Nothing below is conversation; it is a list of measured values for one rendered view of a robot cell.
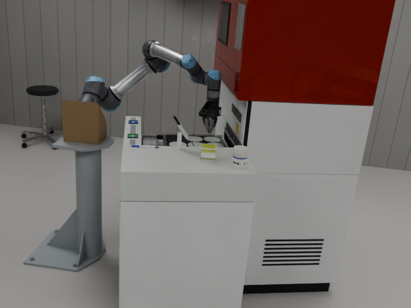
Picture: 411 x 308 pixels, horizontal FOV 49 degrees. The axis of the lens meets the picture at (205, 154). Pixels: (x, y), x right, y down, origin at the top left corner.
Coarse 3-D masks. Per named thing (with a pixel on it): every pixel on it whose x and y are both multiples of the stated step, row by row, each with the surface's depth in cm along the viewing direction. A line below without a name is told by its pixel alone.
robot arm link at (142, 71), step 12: (144, 60) 279; (156, 60) 276; (132, 72) 282; (144, 72) 280; (156, 72) 282; (120, 84) 281; (132, 84) 282; (108, 96) 279; (120, 96) 284; (108, 108) 285
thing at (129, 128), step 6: (126, 120) 270; (138, 120) 272; (126, 126) 259; (132, 126) 261; (138, 126) 261; (126, 132) 250; (132, 132) 252; (138, 132) 251; (126, 138) 240; (132, 138) 241; (138, 138) 242; (126, 144) 231; (132, 144) 233; (138, 144) 233
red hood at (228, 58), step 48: (240, 0) 227; (288, 0) 214; (336, 0) 217; (384, 0) 220; (240, 48) 224; (288, 48) 222; (336, 48) 226; (384, 48) 229; (240, 96) 228; (288, 96) 231; (336, 96) 235
